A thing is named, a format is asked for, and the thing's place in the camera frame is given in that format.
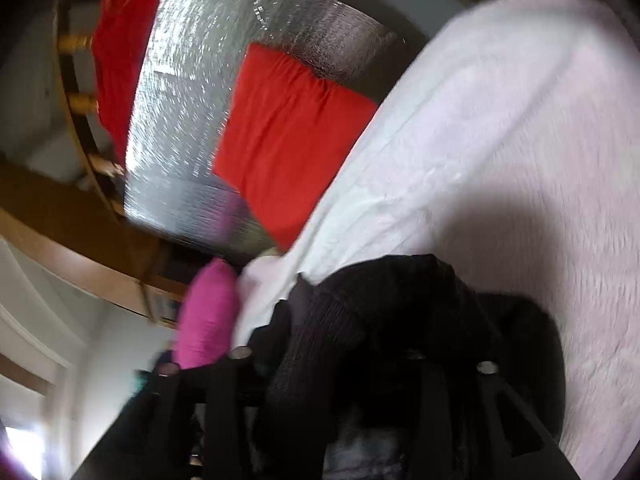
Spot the folded red cloth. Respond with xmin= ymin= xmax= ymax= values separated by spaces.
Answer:
xmin=211 ymin=42 xmax=378 ymax=251

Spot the silver foil mat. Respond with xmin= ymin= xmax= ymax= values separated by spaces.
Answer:
xmin=122 ymin=0 xmax=401 ymax=266

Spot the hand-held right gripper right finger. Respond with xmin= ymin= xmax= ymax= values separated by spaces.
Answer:
xmin=402 ymin=351 xmax=581 ymax=480

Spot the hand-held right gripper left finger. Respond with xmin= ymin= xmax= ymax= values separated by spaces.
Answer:
xmin=70 ymin=346 xmax=263 ymax=480

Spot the magenta cloth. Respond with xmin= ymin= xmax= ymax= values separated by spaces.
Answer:
xmin=175 ymin=257 xmax=241 ymax=371

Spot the black knit sweater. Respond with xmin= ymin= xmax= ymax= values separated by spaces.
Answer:
xmin=235 ymin=254 xmax=567 ymax=480

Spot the wooden bed frame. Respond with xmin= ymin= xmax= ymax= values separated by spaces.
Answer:
xmin=0 ymin=0 xmax=201 ymax=331

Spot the pale pink bed blanket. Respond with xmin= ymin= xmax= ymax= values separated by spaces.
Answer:
xmin=232 ymin=0 xmax=640 ymax=480

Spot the hanging red cloth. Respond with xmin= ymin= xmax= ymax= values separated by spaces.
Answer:
xmin=91 ymin=0 xmax=168 ymax=166

